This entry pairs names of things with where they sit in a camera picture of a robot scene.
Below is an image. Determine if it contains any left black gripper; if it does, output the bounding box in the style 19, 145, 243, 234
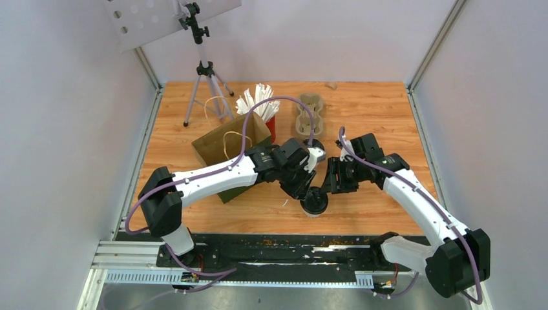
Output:
279, 163, 319, 203

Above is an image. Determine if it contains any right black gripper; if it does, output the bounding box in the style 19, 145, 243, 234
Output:
320, 156, 366, 194

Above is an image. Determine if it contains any black plastic cup lid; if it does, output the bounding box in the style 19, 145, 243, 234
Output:
300, 186, 329, 210

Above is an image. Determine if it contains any white paper cup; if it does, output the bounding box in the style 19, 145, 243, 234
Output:
303, 209, 326, 218

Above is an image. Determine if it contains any green paper bag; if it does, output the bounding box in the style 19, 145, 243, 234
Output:
191, 96, 275, 205

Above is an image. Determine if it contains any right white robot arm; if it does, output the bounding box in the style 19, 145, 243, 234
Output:
322, 128, 491, 305

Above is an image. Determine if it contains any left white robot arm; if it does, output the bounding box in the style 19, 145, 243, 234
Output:
137, 138, 326, 267

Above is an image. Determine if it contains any cardboard cup carrier tray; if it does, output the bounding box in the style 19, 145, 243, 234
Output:
295, 92, 324, 139

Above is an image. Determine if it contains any red straw holder cup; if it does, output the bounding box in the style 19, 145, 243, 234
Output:
265, 116, 277, 143

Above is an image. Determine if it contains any white wrapped straws bundle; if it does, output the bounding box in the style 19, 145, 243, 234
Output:
235, 83, 280, 123

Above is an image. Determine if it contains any white perforated panel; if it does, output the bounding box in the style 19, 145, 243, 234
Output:
101, 0, 242, 53

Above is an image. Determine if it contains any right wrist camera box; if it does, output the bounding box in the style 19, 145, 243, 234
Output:
339, 138, 354, 162

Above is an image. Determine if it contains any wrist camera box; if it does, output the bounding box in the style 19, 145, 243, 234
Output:
339, 138, 354, 162
304, 147, 326, 173

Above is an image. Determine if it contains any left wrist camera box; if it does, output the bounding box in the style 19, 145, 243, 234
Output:
304, 147, 326, 173

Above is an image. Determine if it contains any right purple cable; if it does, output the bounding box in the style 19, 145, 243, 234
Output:
338, 126, 484, 305

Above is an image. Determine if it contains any purple cable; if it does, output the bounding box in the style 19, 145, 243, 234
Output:
124, 96, 317, 236
338, 126, 484, 305

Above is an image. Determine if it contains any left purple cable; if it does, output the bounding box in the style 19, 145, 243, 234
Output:
124, 96, 317, 236

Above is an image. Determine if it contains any silver camera tripod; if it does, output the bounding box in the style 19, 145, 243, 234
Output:
174, 1, 235, 127

